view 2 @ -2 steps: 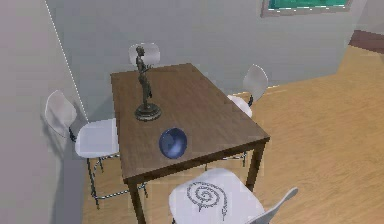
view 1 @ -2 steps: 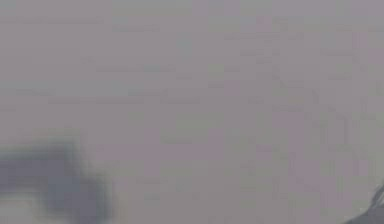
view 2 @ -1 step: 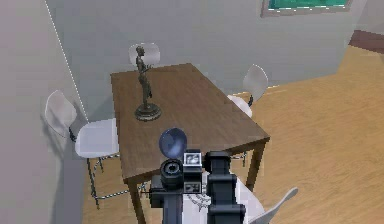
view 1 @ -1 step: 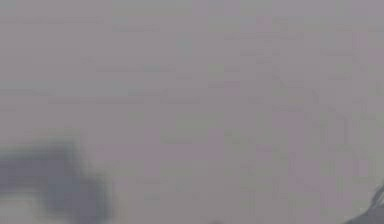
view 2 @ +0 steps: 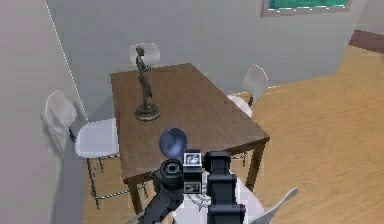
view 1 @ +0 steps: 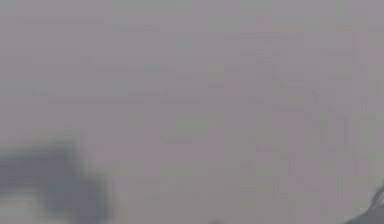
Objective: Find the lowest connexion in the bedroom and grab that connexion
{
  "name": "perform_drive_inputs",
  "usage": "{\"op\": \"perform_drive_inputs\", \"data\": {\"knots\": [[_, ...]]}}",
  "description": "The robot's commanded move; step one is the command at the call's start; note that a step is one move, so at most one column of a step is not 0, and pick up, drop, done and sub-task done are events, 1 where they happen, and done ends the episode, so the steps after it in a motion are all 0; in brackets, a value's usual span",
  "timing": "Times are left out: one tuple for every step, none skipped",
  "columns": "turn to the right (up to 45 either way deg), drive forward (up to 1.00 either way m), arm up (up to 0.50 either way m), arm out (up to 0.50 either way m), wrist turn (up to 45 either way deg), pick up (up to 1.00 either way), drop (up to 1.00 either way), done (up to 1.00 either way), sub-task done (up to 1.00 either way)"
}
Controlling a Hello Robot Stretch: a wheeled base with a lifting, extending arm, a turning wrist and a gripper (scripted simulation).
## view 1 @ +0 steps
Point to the dark grey rounded object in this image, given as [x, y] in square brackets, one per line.
[372, 216]

